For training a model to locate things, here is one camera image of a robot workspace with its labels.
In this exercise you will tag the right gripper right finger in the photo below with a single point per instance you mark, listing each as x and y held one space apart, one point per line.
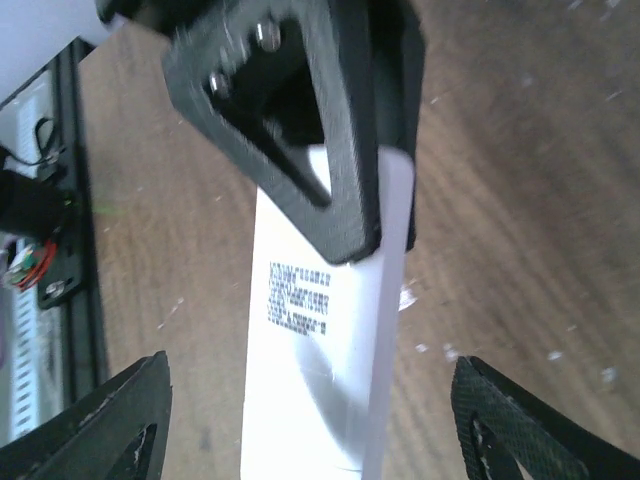
505 431

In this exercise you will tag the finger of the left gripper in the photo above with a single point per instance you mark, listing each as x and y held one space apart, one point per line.
329 191
396 60

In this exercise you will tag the light blue slotted cable duct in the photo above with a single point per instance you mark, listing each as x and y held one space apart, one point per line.
25 397

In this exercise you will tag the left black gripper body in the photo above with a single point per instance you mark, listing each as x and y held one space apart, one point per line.
234 68

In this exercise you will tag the black front mounting rail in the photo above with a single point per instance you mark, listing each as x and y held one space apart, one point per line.
70 286

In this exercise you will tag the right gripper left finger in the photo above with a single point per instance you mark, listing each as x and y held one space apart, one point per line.
118 431

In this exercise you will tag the white remote control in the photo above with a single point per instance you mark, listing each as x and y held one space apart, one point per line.
321 344

